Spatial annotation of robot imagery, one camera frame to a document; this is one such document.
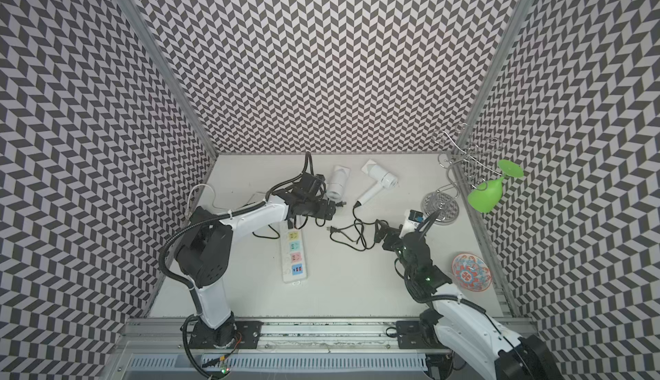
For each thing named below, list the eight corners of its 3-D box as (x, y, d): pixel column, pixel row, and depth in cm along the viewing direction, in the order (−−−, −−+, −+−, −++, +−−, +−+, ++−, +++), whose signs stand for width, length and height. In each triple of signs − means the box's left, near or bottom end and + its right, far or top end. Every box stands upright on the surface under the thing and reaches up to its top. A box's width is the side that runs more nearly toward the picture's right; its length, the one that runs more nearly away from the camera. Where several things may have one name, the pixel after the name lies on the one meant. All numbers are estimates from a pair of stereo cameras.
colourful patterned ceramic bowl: (445, 274, 87) (451, 267, 82) (456, 254, 92) (463, 246, 87) (478, 297, 82) (487, 292, 77) (489, 275, 87) (497, 268, 82)
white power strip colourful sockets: (282, 284, 83) (281, 281, 81) (281, 227, 96) (280, 223, 94) (307, 279, 84) (307, 277, 82) (303, 223, 97) (302, 220, 95)
